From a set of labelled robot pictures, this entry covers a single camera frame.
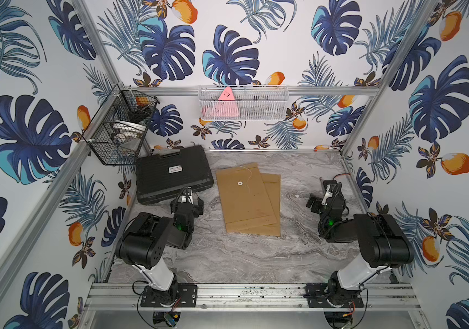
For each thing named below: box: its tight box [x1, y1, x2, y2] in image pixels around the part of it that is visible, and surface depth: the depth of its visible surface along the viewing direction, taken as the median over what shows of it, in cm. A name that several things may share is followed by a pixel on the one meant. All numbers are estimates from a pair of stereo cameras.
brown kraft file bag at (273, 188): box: [229, 172, 282, 237], surface depth 100 cm
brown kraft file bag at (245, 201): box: [215, 162, 278, 234], surface depth 103 cm
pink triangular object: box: [214, 86, 240, 118], surface depth 92 cm
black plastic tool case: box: [135, 145, 215, 205], surface depth 104 cm
